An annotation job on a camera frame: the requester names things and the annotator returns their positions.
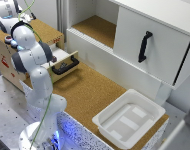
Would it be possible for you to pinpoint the black door handle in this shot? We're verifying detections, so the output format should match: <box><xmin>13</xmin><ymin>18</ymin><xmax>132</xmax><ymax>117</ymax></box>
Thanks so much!
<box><xmin>137</xmin><ymin>30</ymin><xmax>154</xmax><ymax>64</ymax></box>

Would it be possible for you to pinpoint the wooden drawer box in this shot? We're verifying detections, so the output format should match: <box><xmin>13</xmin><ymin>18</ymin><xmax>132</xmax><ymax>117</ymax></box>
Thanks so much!
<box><xmin>0</xmin><ymin>18</ymin><xmax>66</xmax><ymax>92</ymax></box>

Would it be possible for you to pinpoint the red button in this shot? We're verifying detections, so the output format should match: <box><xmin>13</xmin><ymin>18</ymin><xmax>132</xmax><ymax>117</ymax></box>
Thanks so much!
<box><xmin>4</xmin><ymin>35</ymin><xmax>14</xmax><ymax>45</ymax></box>

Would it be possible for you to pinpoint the green cable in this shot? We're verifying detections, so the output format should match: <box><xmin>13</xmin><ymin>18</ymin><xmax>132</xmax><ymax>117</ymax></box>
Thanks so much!
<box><xmin>16</xmin><ymin>0</ymin><xmax>57</xmax><ymax>150</ymax></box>

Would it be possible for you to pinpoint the white sliding door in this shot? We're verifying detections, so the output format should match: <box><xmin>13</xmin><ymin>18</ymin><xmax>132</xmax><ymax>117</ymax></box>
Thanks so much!
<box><xmin>112</xmin><ymin>6</ymin><xmax>190</xmax><ymax>87</ymax></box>

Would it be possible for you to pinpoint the white plastic box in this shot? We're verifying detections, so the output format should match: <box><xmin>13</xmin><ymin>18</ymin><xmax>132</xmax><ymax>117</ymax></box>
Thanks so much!
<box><xmin>91</xmin><ymin>88</ymin><xmax>167</xmax><ymax>150</ymax></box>

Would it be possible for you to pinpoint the green button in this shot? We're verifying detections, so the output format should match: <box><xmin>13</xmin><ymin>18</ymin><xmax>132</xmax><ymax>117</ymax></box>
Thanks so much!
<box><xmin>16</xmin><ymin>45</ymin><xmax>25</xmax><ymax>52</ymax></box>

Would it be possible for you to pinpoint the black drawer handle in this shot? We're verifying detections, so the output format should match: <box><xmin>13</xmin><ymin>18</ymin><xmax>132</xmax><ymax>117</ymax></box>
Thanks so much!
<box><xmin>51</xmin><ymin>54</ymin><xmax>80</xmax><ymax>76</ymax></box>

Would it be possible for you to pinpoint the white cabinet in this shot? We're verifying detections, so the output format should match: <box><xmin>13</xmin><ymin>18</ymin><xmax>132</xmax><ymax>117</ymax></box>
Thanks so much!
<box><xmin>66</xmin><ymin>0</ymin><xmax>190</xmax><ymax>105</ymax></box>

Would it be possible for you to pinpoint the wooden drawer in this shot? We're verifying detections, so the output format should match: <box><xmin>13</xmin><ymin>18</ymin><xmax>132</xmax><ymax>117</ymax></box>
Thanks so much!
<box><xmin>41</xmin><ymin>47</ymin><xmax>80</xmax><ymax>84</ymax></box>

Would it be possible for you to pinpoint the blue button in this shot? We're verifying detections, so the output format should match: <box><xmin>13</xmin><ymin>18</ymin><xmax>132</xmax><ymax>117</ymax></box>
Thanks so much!
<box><xmin>10</xmin><ymin>39</ymin><xmax>19</xmax><ymax>48</ymax></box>

